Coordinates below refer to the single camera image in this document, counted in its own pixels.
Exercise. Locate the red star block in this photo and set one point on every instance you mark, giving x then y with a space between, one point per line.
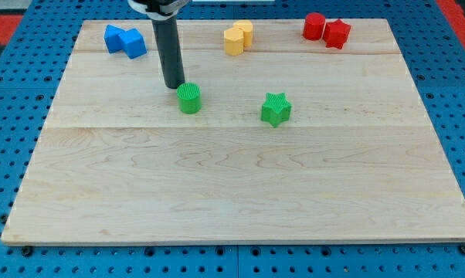
336 34

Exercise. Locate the yellow cylinder block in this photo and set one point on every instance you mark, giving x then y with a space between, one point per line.
247 27

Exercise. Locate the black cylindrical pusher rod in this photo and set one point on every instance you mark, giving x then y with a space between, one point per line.
169 51

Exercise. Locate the wooden board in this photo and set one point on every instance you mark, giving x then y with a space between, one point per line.
118 164

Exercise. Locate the yellow hexagon block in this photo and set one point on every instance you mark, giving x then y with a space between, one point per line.
233 41

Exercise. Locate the green star block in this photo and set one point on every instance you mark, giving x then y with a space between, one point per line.
275 109

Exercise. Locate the green cylinder block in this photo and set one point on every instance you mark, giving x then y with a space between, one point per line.
189 98

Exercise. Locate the blue angular block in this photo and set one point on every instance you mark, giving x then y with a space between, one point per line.
112 38

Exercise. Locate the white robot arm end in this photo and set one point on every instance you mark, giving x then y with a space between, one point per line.
157 10

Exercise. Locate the blue cube block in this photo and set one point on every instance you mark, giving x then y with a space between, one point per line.
132 43

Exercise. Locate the red cylinder block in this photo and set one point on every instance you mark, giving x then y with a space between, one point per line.
314 24

